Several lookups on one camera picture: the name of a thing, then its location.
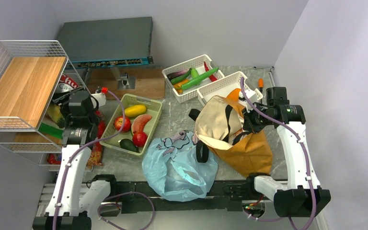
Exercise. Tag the grey network switch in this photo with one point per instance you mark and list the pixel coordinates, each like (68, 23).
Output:
(107, 43)

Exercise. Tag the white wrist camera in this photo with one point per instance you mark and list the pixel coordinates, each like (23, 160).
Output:
(99, 97)
(252, 95)

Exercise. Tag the white basket with vegetables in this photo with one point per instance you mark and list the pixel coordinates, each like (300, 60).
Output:
(195, 63)

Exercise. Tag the dark green toy avocado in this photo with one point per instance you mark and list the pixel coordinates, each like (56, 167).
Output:
(128, 144)

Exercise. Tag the green toy cucumber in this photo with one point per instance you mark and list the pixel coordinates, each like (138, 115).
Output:
(194, 73)

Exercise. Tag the long green toy pepper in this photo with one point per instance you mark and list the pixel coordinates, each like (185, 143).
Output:
(200, 78)

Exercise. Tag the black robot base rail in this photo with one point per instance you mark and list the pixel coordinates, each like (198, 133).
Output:
(229, 195)

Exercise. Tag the white wire shelf rack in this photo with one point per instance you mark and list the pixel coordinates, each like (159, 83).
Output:
(30, 71)

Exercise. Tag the blue printed plastic grocery bag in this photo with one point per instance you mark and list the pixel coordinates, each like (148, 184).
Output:
(172, 170)

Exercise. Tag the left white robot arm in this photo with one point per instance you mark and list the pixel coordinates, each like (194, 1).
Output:
(66, 211)

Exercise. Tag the green cassava chips bag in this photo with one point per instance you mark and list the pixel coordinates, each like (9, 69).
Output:
(54, 122)

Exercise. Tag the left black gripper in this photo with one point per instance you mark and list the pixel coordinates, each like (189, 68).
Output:
(63, 101)

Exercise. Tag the empty white plastic basket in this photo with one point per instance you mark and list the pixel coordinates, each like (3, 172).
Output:
(222, 87)

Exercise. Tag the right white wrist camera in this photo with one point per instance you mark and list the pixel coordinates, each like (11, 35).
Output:
(252, 95)

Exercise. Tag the red toy tomato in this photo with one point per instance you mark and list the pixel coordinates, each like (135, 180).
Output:
(139, 139)

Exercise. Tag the green toy vegetable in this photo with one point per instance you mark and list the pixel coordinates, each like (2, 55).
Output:
(181, 77)

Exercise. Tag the yellow toy lemon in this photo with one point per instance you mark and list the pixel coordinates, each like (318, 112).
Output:
(135, 110)

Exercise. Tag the red snack packet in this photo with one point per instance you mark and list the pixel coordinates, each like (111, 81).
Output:
(102, 125)

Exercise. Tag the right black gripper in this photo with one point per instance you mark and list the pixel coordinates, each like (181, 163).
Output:
(249, 124)

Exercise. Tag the toy watermelon slice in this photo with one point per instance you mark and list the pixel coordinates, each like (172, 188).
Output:
(140, 122)

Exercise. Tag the orange toy ginger root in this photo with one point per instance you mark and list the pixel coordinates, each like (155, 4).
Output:
(178, 86)

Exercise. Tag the orange toy carrot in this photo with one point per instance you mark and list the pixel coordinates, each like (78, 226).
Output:
(234, 95)

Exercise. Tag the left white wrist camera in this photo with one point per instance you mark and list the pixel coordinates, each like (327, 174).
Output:
(99, 97)

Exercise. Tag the yellow canvas tote bag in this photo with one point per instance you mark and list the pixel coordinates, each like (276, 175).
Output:
(219, 130)

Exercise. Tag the orange handled screwdriver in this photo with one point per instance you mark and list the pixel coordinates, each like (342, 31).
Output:
(261, 85)

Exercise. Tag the grey metal camera stand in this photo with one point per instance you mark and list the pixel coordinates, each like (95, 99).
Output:
(125, 81)

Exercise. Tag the purple toy eggplant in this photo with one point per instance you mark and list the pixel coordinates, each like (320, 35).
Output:
(176, 74)

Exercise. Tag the light green plastic basket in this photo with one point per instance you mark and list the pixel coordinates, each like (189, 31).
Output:
(113, 136)

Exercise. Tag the red toy apple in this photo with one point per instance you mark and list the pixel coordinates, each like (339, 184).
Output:
(123, 124)

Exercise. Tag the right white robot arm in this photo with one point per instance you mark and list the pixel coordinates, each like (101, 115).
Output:
(302, 196)

